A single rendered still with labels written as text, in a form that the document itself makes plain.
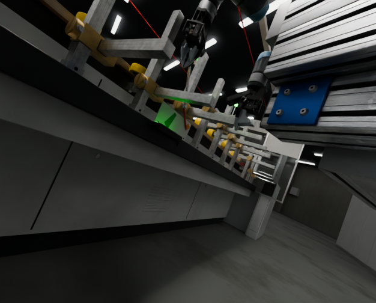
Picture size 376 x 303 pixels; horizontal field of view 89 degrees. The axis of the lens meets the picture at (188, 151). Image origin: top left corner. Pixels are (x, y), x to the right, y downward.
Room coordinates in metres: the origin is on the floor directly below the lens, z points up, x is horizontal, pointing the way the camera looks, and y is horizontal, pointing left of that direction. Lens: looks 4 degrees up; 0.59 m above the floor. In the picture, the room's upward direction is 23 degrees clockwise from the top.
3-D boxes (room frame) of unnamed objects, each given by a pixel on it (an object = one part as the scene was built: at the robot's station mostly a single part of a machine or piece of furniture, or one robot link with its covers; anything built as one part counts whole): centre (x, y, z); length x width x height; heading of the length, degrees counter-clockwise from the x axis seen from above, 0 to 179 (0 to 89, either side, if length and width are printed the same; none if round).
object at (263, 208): (3.46, -0.85, 0.95); 1.65 x 0.70 x 1.90; 57
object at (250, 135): (1.38, -0.20, 0.95); 0.50 x 0.04 x 0.04; 57
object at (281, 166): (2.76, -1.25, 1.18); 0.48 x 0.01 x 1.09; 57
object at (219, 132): (1.36, -0.16, 0.89); 0.04 x 0.04 x 0.48; 57
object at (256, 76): (0.81, -0.16, 1.04); 0.08 x 0.08 x 0.05
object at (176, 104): (0.96, 0.10, 0.84); 0.14 x 0.06 x 0.05; 147
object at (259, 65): (0.81, -0.16, 1.12); 0.09 x 0.08 x 0.11; 72
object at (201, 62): (0.94, 0.11, 0.91); 0.04 x 0.04 x 0.48; 57
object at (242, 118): (0.79, -0.16, 0.86); 0.06 x 0.03 x 0.09; 58
